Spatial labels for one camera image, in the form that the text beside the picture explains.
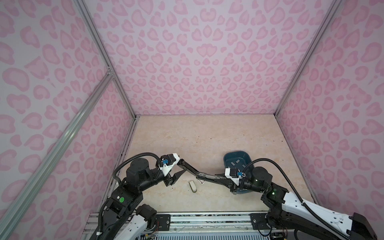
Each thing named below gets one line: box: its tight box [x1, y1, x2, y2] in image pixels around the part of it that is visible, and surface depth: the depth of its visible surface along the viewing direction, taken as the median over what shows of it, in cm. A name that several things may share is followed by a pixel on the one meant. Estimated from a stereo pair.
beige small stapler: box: [188, 180, 197, 193], surface depth 84 cm
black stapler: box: [177, 158, 232, 185], surface depth 68 cm
